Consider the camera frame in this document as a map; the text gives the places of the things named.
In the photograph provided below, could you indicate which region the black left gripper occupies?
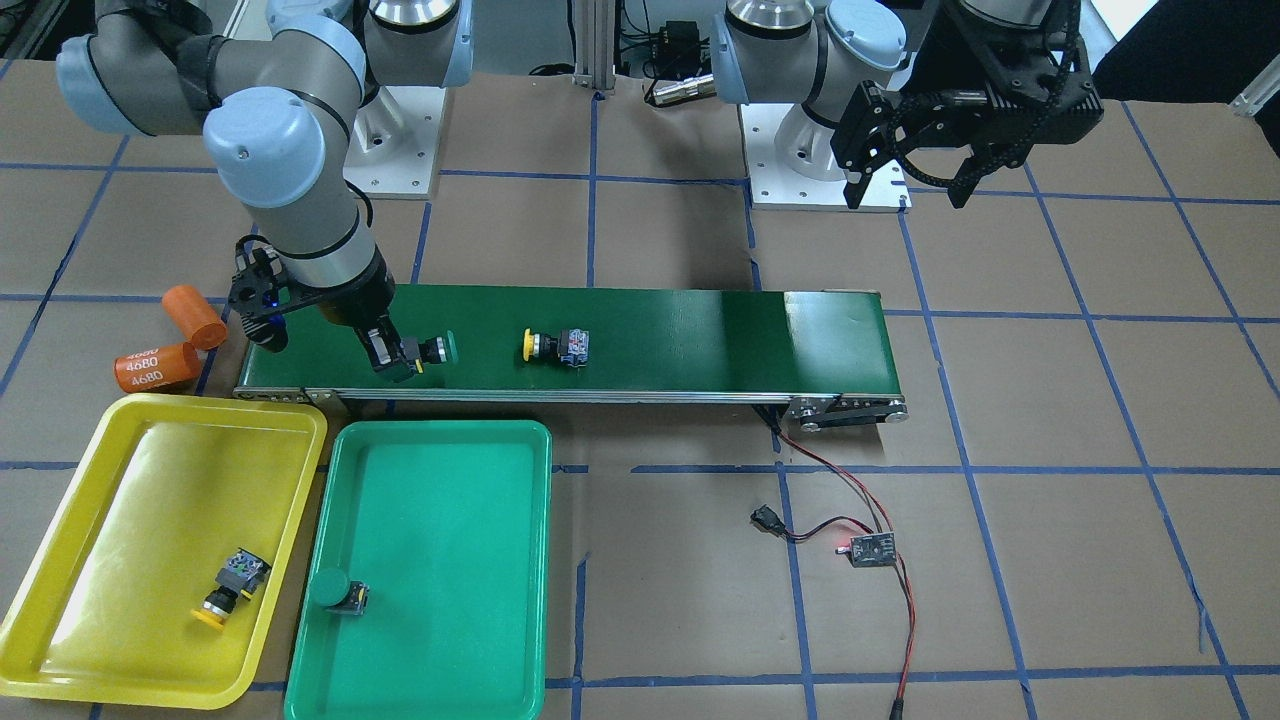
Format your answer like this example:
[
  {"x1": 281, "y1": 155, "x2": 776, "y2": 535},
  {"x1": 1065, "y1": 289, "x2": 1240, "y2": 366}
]
[{"x1": 832, "y1": 20, "x2": 1105, "y2": 210}]

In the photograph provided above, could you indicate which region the yellow plastic tray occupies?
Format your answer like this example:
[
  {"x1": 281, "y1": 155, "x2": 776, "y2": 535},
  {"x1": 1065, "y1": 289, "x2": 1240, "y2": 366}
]
[{"x1": 1, "y1": 395, "x2": 326, "y2": 710}]

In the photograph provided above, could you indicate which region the black cable connector plug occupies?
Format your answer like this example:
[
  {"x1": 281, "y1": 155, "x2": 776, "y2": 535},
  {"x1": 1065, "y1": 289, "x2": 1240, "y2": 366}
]
[{"x1": 749, "y1": 505, "x2": 788, "y2": 537}]

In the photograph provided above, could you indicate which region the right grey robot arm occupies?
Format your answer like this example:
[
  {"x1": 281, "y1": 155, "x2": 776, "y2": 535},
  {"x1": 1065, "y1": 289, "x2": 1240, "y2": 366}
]
[{"x1": 56, "y1": 1, "x2": 902, "y2": 402}]

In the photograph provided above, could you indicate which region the green plastic tray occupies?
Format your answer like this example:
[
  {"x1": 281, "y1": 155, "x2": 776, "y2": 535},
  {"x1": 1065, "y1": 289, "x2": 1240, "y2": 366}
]
[{"x1": 283, "y1": 420, "x2": 552, "y2": 719}]

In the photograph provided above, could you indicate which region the small sensor circuit board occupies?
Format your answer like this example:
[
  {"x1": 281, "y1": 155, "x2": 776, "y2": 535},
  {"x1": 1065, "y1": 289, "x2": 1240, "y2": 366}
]
[{"x1": 841, "y1": 532, "x2": 899, "y2": 568}]

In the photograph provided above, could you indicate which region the red black wire cable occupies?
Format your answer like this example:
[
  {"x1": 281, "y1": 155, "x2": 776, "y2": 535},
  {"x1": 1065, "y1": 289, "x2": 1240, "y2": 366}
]
[{"x1": 755, "y1": 400, "x2": 916, "y2": 720}]

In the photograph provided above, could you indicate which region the yellow push button switch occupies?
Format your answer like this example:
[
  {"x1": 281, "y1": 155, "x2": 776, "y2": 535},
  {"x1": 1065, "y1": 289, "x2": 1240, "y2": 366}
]
[{"x1": 189, "y1": 548, "x2": 273, "y2": 630}]

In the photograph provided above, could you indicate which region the plain orange cylinder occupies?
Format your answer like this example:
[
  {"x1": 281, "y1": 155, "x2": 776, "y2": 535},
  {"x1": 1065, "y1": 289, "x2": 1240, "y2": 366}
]
[{"x1": 161, "y1": 284, "x2": 229, "y2": 351}]

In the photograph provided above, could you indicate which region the orange cylinder with 4680 print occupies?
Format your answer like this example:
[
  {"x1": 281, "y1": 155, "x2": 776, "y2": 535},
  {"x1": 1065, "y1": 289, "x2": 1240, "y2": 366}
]
[{"x1": 113, "y1": 342, "x2": 204, "y2": 393}]

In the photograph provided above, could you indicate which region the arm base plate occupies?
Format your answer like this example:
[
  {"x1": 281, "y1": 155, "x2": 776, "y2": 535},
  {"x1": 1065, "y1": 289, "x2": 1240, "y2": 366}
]
[
  {"x1": 739, "y1": 102, "x2": 851, "y2": 211},
  {"x1": 344, "y1": 86, "x2": 449, "y2": 200}
]

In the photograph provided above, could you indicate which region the green push button switch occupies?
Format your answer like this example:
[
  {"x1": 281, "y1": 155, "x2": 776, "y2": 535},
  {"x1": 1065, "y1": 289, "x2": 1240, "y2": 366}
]
[{"x1": 306, "y1": 568, "x2": 371, "y2": 618}]

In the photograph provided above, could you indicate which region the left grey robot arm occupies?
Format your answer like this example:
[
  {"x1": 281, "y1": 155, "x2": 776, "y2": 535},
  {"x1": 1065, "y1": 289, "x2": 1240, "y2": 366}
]
[{"x1": 709, "y1": 1, "x2": 1105, "y2": 211}]

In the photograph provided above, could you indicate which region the green conveyor belt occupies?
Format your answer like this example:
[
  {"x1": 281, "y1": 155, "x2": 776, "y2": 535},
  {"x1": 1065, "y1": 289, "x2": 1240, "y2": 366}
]
[{"x1": 236, "y1": 284, "x2": 908, "y2": 429}]

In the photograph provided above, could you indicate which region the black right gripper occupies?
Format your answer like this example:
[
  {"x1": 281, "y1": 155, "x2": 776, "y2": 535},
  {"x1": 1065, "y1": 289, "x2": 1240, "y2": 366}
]
[{"x1": 228, "y1": 234, "x2": 420, "y2": 383}]

